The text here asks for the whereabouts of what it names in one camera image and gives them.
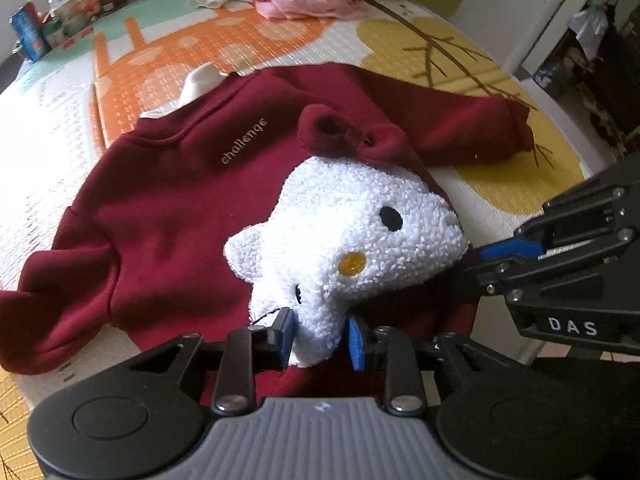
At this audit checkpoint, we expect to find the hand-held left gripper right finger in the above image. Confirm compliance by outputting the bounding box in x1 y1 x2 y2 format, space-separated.
346 314 521 417

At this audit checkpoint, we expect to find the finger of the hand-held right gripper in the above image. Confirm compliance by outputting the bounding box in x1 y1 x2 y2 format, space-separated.
462 242 640 302
475 152 640 261

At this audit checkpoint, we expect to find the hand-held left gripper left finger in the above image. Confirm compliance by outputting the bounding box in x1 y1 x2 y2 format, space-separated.
127 307 297 418

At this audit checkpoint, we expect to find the dark red cat sweater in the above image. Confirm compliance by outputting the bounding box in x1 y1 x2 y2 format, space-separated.
0 62 532 396

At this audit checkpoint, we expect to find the white hanging garment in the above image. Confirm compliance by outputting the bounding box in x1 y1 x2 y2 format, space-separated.
572 5 613 61

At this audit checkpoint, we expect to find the colourful foam play mat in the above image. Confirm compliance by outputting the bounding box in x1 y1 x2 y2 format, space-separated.
0 0 587 480

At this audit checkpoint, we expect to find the blue drink can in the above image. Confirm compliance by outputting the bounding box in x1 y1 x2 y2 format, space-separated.
9 2 51 63

